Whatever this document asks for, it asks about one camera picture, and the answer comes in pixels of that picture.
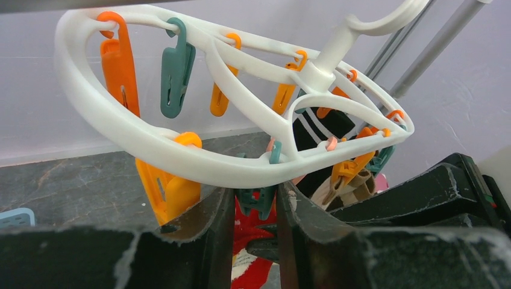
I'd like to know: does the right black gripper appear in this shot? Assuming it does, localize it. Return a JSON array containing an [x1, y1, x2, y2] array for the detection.
[[330, 153, 510, 235]]

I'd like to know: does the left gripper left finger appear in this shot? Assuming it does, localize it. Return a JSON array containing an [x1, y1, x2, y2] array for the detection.
[[1, 188, 235, 288]]

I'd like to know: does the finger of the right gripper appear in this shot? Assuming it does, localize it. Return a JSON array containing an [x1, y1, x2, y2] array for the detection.
[[245, 223, 279, 264]]

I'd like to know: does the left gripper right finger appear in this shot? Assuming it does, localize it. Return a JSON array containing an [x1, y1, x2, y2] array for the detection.
[[276, 182, 510, 288]]

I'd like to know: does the red sock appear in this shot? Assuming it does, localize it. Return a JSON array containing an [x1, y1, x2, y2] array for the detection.
[[230, 201, 277, 289]]

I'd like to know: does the teal clothespin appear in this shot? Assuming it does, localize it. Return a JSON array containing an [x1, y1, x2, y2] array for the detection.
[[234, 139, 282, 221], [366, 146, 395, 177], [160, 17, 196, 119]]

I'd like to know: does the pink camouflage bag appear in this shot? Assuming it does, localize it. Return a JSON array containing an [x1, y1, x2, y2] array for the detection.
[[374, 173, 389, 193]]

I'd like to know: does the orange clothespin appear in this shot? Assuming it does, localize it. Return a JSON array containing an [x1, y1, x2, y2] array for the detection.
[[369, 110, 404, 137], [210, 33, 242, 117], [330, 127, 378, 187], [272, 50, 308, 115], [316, 69, 359, 120], [96, 11, 140, 117], [134, 132, 203, 226]]

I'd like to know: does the pink clothespin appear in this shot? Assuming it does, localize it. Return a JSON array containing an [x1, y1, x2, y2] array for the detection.
[[266, 136, 339, 185]]

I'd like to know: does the black white-striped sock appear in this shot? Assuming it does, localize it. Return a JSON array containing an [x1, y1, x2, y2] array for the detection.
[[292, 107, 355, 197]]

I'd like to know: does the white clip hanger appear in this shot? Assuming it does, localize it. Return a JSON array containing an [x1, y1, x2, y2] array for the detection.
[[54, 1, 427, 188]]

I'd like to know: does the light blue plastic basket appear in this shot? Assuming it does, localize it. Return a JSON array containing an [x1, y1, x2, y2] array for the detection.
[[0, 208, 36, 229]]

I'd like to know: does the silver white drying rack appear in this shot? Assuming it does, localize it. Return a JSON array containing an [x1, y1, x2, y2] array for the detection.
[[0, 0, 494, 101]]

